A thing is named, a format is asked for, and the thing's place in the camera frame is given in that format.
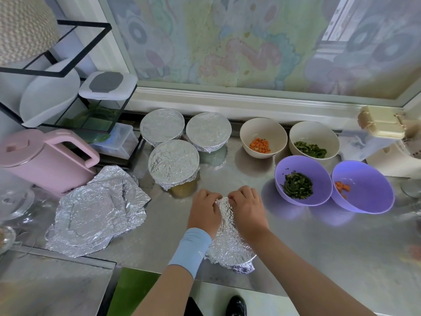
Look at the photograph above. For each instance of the person's right hand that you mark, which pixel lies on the person's right hand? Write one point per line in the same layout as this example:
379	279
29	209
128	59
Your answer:
250	214

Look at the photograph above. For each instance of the green floor mat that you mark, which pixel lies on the green floor mat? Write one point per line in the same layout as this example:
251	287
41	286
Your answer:
131	293

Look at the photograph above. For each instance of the black trousers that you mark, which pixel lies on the black trousers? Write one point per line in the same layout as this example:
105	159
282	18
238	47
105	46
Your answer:
193	307

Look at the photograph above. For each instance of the clear glass jar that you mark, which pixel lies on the clear glass jar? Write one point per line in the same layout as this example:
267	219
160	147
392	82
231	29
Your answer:
13	204

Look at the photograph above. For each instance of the window with cartoon film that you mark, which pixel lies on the window with cartoon film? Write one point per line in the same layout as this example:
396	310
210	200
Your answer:
263	42

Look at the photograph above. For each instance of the foil-covered bowl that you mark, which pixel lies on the foil-covered bowl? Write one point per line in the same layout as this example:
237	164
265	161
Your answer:
208	130
162	125
173	162
230	250

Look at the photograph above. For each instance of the black right shoe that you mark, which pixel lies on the black right shoe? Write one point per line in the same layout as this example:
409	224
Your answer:
235	304

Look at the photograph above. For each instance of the stack of aluminium foil sheets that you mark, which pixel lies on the stack of aluminium foil sheets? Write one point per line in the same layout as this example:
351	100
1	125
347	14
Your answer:
95	210

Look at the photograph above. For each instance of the pink electric kettle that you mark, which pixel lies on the pink electric kettle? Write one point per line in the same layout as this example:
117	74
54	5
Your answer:
43	161

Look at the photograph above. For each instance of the cream organiser tray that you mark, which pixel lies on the cream organiser tray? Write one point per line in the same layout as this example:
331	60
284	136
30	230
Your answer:
401	161

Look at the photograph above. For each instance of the purple bowl carrot pieces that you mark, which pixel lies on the purple bowl carrot pieces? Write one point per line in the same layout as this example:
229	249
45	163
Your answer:
367	189

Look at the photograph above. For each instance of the clear plastic box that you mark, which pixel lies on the clear plastic box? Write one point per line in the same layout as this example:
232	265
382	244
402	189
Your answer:
115	140

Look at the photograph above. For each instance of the white plate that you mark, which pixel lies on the white plate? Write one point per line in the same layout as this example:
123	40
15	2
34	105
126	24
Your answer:
47	95

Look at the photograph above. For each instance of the stainless steel countertop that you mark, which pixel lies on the stainless steel countertop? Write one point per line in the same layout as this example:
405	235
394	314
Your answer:
342	246

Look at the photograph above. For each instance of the person's left forearm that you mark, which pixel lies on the person's left forearm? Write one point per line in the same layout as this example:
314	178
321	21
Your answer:
161	296

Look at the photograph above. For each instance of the light blue wristband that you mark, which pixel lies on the light blue wristband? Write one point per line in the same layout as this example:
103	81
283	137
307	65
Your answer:
189	252

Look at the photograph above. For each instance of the person's right forearm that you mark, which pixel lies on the person's right forearm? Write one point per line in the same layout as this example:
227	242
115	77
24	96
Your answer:
309	283

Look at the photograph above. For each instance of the purple bowl chopped greens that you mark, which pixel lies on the purple bowl chopped greens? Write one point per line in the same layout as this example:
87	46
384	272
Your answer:
304	167

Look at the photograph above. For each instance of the beige bowl with greens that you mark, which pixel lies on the beige bowl with greens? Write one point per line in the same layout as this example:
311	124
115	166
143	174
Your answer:
314	133

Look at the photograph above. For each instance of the person's left hand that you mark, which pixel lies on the person's left hand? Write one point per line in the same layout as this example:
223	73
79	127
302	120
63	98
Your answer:
205	212

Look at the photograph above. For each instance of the black metal rack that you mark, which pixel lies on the black metal rack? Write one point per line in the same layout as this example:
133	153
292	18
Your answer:
98	33

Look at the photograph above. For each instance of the white bowl carrot pieces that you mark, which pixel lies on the white bowl carrot pieces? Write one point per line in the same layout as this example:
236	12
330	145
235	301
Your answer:
263	130

